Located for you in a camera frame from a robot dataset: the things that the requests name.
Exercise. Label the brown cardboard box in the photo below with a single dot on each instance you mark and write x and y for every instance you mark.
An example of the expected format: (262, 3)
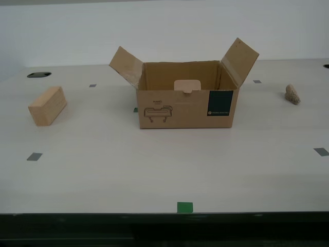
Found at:
(180, 110)

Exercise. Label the light wooden block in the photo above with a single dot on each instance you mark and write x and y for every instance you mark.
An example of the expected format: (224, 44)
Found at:
(47, 108)

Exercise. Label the speckled granite rock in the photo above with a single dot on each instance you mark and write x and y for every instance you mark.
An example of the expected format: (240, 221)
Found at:
(292, 94)

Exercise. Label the large green tape square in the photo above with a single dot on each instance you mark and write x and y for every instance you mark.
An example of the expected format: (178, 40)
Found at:
(185, 207)

